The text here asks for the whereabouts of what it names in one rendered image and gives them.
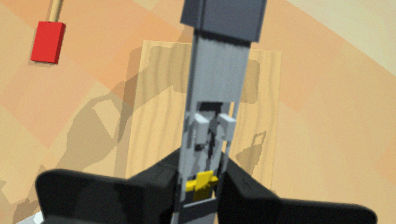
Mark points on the light brown wooden board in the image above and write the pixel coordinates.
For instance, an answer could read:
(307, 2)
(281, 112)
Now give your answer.
(159, 105)

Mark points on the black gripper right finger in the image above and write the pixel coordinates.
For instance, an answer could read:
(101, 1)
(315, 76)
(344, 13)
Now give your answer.
(244, 200)

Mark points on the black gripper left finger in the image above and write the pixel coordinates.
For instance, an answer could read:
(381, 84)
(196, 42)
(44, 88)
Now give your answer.
(146, 198)

